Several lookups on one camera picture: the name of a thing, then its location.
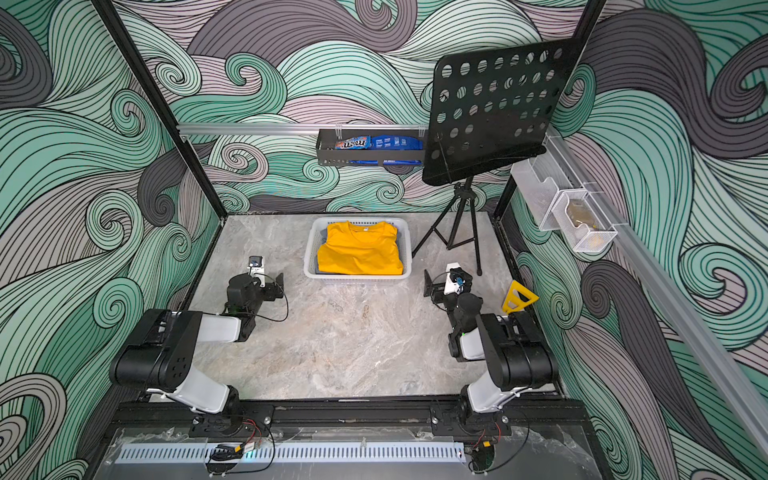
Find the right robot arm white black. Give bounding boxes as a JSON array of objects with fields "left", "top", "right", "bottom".
[{"left": 423, "top": 265, "right": 559, "bottom": 417}]

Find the white slotted cable duct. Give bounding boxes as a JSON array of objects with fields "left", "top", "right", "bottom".
[{"left": 113, "top": 442, "right": 466, "bottom": 465}]

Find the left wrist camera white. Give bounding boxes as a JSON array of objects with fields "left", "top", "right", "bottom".
[{"left": 248, "top": 255, "right": 266, "bottom": 287}]

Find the black wall shelf tray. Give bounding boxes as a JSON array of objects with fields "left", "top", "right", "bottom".
[{"left": 316, "top": 129, "right": 427, "bottom": 166}]

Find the yellow triangular plastic piece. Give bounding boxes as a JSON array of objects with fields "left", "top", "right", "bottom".
[{"left": 502, "top": 280, "right": 539, "bottom": 315}]

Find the aluminium rail back wall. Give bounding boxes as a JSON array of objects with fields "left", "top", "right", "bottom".
[{"left": 177, "top": 122, "right": 429, "bottom": 136}]

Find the blue M&M candy bag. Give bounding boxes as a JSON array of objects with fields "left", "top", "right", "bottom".
[{"left": 334, "top": 135, "right": 423, "bottom": 151}]

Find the black perforated music stand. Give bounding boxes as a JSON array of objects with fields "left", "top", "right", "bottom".
[{"left": 421, "top": 39, "right": 583, "bottom": 250}]

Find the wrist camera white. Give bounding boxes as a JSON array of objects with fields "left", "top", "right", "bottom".
[
  {"left": 248, "top": 255, "right": 266, "bottom": 287},
  {"left": 443, "top": 262, "right": 473, "bottom": 295}
]

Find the aluminium rail right wall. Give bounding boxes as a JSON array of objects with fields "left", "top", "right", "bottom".
[{"left": 546, "top": 128, "right": 767, "bottom": 457}]

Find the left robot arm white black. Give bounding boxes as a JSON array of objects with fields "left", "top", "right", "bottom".
[{"left": 109, "top": 273, "right": 286, "bottom": 423}]

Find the white plastic basket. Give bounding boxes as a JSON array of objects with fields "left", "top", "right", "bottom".
[{"left": 304, "top": 216, "right": 412, "bottom": 283}]

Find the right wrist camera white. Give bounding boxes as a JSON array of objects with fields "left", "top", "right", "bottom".
[{"left": 443, "top": 262, "right": 473, "bottom": 295}]

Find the yellow t-shirt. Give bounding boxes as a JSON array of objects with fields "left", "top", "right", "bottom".
[{"left": 316, "top": 221, "right": 405, "bottom": 276}]

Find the aluminium rail wall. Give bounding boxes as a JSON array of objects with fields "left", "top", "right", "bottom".
[
  {"left": 177, "top": 122, "right": 429, "bottom": 136},
  {"left": 546, "top": 128, "right": 767, "bottom": 457}
]

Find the clear acrylic wall bin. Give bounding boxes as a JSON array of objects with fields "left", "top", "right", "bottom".
[{"left": 511, "top": 154, "right": 617, "bottom": 254}]

